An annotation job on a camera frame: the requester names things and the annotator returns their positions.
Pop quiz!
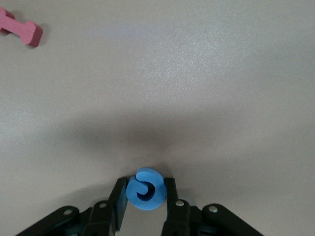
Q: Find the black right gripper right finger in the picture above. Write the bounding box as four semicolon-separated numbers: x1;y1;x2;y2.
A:
161;177;265;236

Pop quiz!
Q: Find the red letter I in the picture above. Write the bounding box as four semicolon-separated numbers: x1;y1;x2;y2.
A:
0;6;44;48

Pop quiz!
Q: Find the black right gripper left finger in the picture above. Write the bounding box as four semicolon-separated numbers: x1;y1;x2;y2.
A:
16;177;128;236

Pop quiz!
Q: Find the blue letter C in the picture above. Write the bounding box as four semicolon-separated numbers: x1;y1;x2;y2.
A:
126;167;166;211

